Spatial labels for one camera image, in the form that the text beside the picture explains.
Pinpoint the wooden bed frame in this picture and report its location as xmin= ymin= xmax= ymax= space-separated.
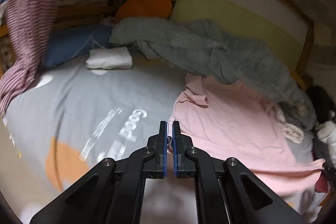
xmin=295 ymin=21 xmax=314 ymax=77

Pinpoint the cream folded garment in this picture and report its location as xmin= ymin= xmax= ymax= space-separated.
xmin=274 ymin=105 xmax=305 ymax=144

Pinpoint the white jacket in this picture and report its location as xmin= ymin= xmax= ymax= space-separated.
xmin=317 ymin=121 xmax=336 ymax=165

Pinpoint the blue pillow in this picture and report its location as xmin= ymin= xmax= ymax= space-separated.
xmin=43 ymin=24 xmax=112 ymax=69

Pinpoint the maroon striped hanging cloth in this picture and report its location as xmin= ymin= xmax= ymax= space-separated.
xmin=1 ymin=0 xmax=58 ymax=116

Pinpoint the grey-green blanket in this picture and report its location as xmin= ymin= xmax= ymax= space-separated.
xmin=109 ymin=18 xmax=317 ymax=132

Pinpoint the grey printed bed sheet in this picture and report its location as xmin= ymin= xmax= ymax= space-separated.
xmin=3 ymin=55 xmax=315 ymax=214

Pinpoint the folded white cloth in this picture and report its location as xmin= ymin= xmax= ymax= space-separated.
xmin=85 ymin=47 xmax=133 ymax=70

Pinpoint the orange carrot plush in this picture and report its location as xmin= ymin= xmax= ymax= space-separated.
xmin=113 ymin=0 xmax=175 ymax=24

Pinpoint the pink shirt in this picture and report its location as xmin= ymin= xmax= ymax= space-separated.
xmin=170 ymin=74 xmax=325 ymax=196

